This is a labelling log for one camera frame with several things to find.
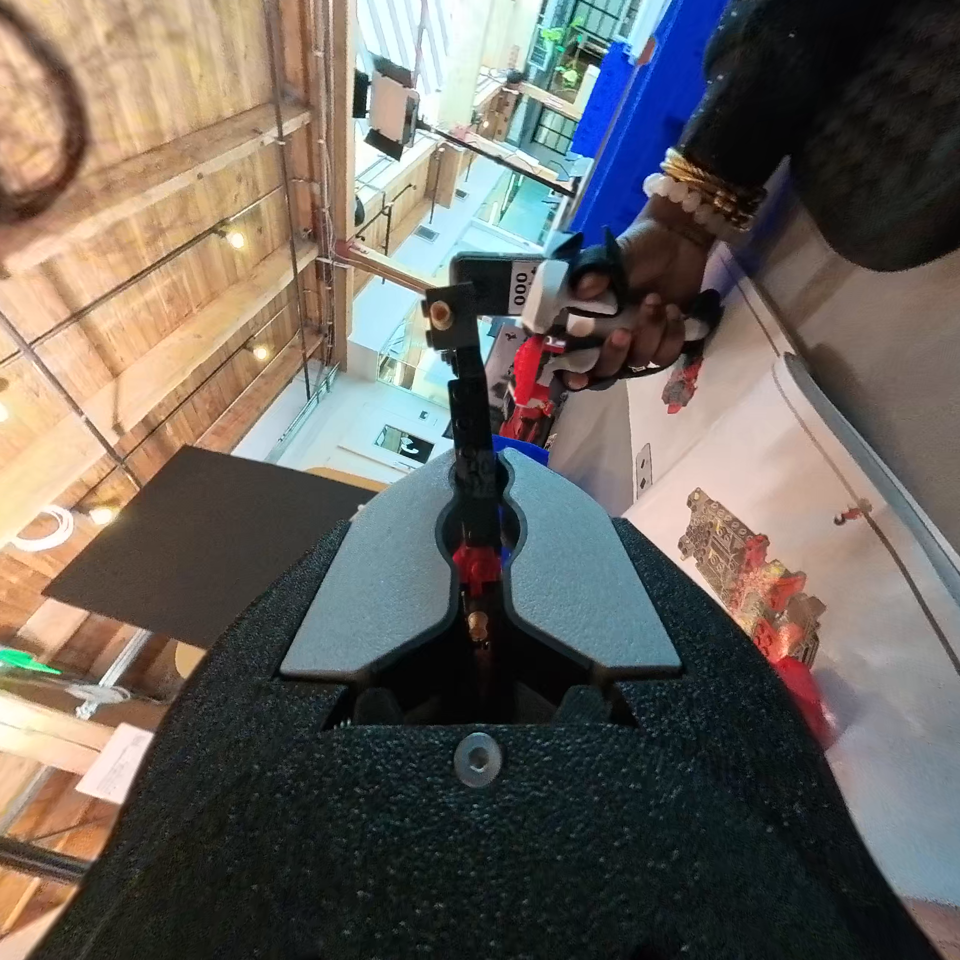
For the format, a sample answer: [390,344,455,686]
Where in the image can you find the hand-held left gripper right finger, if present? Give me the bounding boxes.
[495,447,684,685]

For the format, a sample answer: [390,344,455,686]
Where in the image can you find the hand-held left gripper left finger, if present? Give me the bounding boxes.
[279,447,470,685]

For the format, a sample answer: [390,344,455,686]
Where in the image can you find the black and red lego model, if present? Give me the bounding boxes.
[422,282,502,680]

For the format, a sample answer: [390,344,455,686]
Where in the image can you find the lego set box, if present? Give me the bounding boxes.
[486,318,575,444]

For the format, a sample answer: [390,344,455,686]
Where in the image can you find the white lego instruction booklet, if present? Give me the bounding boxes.
[558,240,960,905]

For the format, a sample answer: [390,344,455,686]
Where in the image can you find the black light stand boom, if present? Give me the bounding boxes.
[416,120,580,200]

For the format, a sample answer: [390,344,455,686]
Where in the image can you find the black panel board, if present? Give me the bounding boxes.
[41,444,385,655]

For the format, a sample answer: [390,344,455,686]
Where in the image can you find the studio light panel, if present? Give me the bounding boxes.
[351,51,423,162]

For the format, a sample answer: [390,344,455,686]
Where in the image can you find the green hanging plant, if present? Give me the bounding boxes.
[551,18,594,90]

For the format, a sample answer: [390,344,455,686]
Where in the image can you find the black wall sign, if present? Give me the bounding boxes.
[382,423,436,462]

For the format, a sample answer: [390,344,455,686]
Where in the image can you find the white bead bracelet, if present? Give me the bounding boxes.
[642,172,725,226]

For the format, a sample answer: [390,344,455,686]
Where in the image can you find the gold bangle bracelets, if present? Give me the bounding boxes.
[660,146,768,232]

